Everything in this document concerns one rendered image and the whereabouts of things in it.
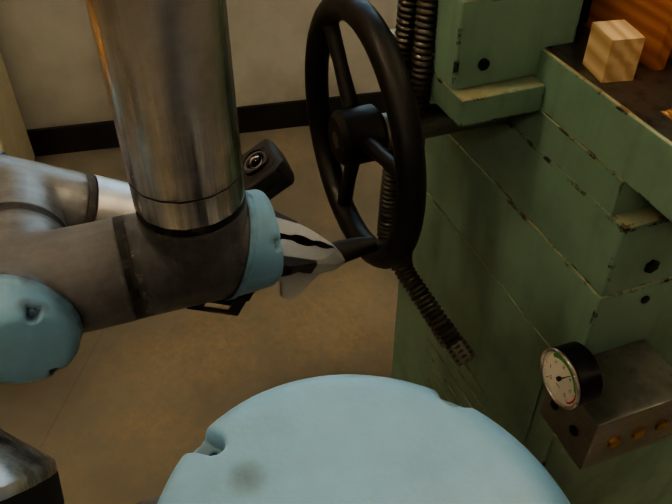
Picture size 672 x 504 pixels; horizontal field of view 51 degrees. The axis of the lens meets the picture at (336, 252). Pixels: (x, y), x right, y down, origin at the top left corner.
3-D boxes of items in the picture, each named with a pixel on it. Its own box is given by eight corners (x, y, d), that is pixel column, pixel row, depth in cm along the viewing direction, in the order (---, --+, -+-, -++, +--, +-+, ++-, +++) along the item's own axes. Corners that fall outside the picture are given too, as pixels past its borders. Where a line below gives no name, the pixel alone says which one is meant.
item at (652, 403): (536, 413, 81) (550, 368, 76) (625, 383, 84) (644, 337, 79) (579, 474, 75) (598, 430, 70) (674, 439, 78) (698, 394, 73)
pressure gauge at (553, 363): (530, 387, 75) (545, 334, 70) (561, 377, 76) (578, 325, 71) (565, 434, 71) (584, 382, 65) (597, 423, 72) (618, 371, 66)
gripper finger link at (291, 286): (321, 292, 74) (242, 279, 69) (348, 250, 71) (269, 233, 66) (330, 313, 72) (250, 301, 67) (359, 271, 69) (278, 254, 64)
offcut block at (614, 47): (581, 63, 68) (592, 21, 65) (613, 61, 68) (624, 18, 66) (600, 83, 65) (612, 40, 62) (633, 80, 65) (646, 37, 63)
